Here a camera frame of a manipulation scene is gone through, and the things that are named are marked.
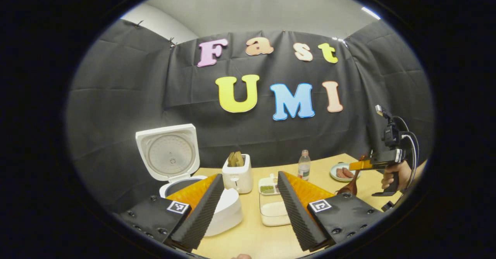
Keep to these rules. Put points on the ceiling light panel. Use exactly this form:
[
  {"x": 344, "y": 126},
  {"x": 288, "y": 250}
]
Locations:
[{"x": 371, "y": 12}]

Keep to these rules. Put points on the white divided bean dish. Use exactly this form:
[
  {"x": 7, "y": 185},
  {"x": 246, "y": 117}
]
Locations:
[{"x": 265, "y": 180}]

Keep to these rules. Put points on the black backdrop cloth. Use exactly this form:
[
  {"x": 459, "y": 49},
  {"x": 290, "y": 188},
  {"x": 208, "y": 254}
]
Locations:
[{"x": 124, "y": 96}]

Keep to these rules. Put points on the brown wooden spoon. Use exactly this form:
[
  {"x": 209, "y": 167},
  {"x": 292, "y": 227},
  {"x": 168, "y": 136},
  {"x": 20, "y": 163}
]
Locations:
[{"x": 347, "y": 189}]

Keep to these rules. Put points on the brown bread slice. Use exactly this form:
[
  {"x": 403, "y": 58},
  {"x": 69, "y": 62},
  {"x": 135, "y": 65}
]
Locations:
[
  {"x": 231, "y": 160},
  {"x": 240, "y": 159}
]

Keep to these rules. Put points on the green mung beans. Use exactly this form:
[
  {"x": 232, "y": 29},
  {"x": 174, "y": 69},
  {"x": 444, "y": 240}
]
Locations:
[{"x": 267, "y": 189}]

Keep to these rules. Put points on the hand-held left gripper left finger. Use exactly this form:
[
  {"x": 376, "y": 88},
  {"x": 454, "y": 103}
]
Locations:
[{"x": 201, "y": 218}]

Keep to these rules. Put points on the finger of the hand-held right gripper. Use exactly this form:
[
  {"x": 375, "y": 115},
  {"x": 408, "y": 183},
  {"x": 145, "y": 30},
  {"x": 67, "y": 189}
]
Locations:
[{"x": 360, "y": 165}]

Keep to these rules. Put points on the red meat slice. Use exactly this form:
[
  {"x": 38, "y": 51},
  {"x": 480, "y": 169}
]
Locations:
[
  {"x": 340, "y": 173},
  {"x": 348, "y": 172}
]

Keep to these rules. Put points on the light green plate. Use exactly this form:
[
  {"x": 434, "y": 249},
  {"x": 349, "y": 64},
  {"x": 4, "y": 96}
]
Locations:
[{"x": 334, "y": 173}]

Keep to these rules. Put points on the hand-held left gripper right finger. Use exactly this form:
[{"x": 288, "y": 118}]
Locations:
[{"x": 298, "y": 216}]

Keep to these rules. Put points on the white rice cooker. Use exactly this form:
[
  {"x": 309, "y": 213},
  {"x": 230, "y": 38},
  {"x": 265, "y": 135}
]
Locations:
[{"x": 170, "y": 154}]

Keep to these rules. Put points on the clear plastic water bottle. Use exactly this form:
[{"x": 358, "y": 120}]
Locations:
[{"x": 304, "y": 168}]

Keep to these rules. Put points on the clear plastic rice container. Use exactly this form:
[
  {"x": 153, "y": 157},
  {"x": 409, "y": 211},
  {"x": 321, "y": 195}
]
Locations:
[{"x": 267, "y": 197}]

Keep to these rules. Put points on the black cloth clip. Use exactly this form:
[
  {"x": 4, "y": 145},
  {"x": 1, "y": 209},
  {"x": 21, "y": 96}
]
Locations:
[
  {"x": 138, "y": 23},
  {"x": 171, "y": 42}
]

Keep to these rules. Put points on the white rice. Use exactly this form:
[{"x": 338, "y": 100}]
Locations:
[{"x": 275, "y": 212}]

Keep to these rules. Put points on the white toaster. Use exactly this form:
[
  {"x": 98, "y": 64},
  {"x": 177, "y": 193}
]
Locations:
[{"x": 237, "y": 179}]

